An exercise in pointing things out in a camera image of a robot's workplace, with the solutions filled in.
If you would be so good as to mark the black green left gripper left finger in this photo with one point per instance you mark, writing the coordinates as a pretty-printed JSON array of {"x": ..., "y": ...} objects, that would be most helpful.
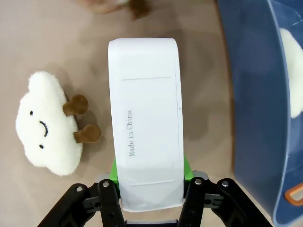
[{"x": 107, "y": 203}]

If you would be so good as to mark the blue plastic basket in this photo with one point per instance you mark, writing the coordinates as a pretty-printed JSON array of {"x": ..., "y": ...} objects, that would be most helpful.
[{"x": 262, "y": 104}]

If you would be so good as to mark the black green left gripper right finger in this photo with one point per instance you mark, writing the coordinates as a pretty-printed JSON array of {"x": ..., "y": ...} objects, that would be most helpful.
[{"x": 201, "y": 201}]

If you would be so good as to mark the white digital clock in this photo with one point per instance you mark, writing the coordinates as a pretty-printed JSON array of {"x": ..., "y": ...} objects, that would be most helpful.
[{"x": 146, "y": 123}]

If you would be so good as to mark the white cloud plush toy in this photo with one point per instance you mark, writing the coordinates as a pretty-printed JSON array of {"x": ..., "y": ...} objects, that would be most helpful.
[{"x": 48, "y": 123}]

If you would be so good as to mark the brown white plush toy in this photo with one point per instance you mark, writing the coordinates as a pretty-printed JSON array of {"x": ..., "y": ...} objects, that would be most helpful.
[{"x": 132, "y": 7}]

